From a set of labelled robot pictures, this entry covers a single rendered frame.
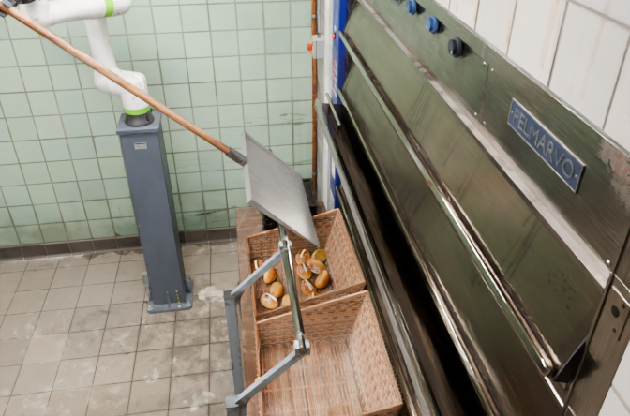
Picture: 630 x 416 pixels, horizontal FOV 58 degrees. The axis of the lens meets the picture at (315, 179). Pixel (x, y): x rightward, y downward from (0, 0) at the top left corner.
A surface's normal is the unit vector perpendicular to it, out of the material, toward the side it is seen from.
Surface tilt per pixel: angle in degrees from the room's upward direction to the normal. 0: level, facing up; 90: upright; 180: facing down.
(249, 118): 90
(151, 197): 90
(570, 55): 90
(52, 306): 0
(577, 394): 90
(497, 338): 70
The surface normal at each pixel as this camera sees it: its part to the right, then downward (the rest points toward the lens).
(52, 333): 0.00, -0.85
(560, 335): -0.93, -0.22
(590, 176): -0.99, 0.07
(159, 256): 0.15, 0.52
